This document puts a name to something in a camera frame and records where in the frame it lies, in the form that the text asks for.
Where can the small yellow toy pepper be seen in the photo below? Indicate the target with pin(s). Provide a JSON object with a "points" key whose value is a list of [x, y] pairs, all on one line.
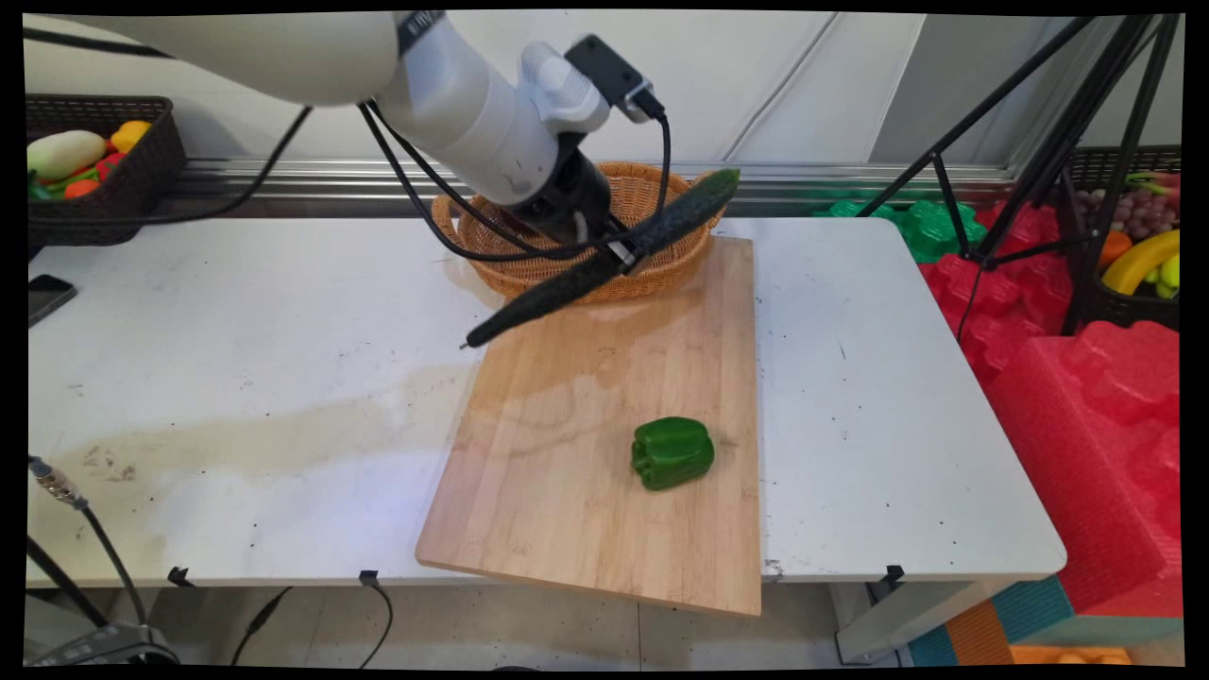
{"points": [[130, 136]]}

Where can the green bell pepper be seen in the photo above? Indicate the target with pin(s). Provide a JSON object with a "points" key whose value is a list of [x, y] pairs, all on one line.
{"points": [[672, 453]]}

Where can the white table leg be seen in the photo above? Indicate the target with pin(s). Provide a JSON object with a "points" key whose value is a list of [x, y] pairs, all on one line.
{"points": [[907, 619]]}

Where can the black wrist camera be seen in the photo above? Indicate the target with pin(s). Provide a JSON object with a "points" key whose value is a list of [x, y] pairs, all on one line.
{"points": [[609, 71]]}

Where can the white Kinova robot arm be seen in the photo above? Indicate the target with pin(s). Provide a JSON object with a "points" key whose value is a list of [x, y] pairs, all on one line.
{"points": [[453, 104]]}

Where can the dark green cucumber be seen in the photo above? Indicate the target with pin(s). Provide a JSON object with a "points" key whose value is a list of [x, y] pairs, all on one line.
{"points": [[680, 215]]}

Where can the aluminium wall rail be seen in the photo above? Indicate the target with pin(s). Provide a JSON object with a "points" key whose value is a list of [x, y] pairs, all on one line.
{"points": [[803, 179]]}

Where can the cream white toy vegetable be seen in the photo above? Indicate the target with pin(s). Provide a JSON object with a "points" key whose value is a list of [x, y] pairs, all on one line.
{"points": [[64, 154]]}

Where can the black table clip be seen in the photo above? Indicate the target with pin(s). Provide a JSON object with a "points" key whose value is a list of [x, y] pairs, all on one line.
{"points": [[368, 577], [893, 576], [178, 576]]}

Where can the orange toy fruit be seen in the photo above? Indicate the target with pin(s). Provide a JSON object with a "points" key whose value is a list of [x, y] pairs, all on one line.
{"points": [[1113, 247]]}

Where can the black plastic fruit basket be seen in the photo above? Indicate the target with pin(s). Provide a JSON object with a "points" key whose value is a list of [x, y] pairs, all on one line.
{"points": [[1096, 302]]}

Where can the light green toy fruit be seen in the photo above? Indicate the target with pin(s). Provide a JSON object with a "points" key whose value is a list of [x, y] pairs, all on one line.
{"points": [[1169, 272]]}

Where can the green foam mat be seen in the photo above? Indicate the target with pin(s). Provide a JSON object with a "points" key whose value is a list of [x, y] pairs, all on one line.
{"points": [[930, 231]]}

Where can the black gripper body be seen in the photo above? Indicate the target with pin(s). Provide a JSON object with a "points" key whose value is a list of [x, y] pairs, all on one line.
{"points": [[576, 194]]}

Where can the purple toy grapes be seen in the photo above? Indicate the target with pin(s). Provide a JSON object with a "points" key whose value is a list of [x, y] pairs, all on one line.
{"points": [[1138, 212]]}

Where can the red toy vegetable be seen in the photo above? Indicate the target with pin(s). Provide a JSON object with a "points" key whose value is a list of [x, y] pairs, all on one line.
{"points": [[110, 164]]}

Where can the black smartphone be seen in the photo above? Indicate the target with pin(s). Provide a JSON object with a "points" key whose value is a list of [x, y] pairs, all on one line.
{"points": [[45, 297]]}

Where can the wooden cutting board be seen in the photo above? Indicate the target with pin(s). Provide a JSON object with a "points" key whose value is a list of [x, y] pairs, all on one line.
{"points": [[586, 425]]}

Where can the woven wicker basket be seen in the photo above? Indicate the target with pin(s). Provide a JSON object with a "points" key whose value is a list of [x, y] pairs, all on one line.
{"points": [[661, 269]]}

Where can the orange toy tomato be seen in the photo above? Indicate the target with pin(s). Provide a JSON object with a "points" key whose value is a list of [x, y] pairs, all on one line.
{"points": [[81, 188]]}

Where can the green toy vegetable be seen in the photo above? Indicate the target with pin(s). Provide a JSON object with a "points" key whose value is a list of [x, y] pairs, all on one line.
{"points": [[42, 189]]}

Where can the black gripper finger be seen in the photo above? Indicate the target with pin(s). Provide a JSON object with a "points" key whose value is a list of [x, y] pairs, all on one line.
{"points": [[631, 227], [625, 257]]}

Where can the teal and orange floor mat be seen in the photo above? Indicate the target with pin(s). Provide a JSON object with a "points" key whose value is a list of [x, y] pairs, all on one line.
{"points": [[1020, 614]]}

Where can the small red foam mat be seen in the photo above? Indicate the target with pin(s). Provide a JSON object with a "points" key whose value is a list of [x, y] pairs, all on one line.
{"points": [[1001, 302]]}

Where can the grey device on floor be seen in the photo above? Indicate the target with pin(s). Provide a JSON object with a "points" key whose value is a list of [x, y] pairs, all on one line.
{"points": [[104, 647]]}

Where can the black plastic vegetable basket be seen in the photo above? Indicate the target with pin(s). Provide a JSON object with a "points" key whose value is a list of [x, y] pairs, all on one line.
{"points": [[104, 212]]}

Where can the black camera tripod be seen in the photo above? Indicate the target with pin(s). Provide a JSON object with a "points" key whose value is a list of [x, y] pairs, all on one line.
{"points": [[1067, 142]]}

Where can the yellow toy banana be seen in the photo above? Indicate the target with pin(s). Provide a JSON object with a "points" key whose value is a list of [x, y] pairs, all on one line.
{"points": [[1138, 262]]}

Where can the large red foam mat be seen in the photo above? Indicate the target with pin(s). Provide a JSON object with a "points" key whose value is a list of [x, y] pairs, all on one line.
{"points": [[1086, 444]]}

